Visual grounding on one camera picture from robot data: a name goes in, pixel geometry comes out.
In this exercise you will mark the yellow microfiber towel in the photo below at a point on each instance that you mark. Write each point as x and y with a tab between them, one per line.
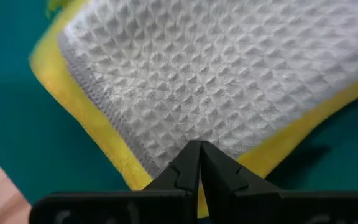
73	93

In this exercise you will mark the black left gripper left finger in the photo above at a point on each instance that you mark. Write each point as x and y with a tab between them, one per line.
113	208

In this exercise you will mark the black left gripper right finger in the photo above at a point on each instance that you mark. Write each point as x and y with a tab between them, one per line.
259	207

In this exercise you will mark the lime green microfiber towel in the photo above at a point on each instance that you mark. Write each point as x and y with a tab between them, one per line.
54	4

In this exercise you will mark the grey microfiber towel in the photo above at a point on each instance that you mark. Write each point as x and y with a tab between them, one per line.
213	68

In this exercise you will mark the teal plastic bin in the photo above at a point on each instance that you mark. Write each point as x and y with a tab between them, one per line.
17	109

